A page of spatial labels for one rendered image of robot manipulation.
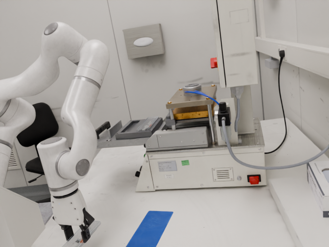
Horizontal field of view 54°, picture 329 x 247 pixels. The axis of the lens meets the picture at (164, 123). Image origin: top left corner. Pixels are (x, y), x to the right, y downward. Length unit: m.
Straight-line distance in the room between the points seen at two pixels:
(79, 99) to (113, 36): 1.94
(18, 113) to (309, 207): 1.09
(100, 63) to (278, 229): 0.75
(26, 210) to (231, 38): 0.92
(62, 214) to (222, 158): 0.60
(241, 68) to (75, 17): 2.06
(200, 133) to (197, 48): 1.67
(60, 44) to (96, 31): 1.78
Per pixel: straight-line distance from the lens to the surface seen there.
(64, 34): 1.16
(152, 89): 2.89
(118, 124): 1.52
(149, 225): 1.16
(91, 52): 1.05
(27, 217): 1.24
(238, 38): 1.15
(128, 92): 2.93
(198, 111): 1.27
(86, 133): 0.92
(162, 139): 1.26
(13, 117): 1.38
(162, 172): 1.31
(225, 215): 1.16
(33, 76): 1.27
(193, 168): 1.28
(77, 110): 0.98
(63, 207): 1.02
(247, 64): 1.16
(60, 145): 0.94
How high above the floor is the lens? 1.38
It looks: 16 degrees down
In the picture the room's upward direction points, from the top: 10 degrees counter-clockwise
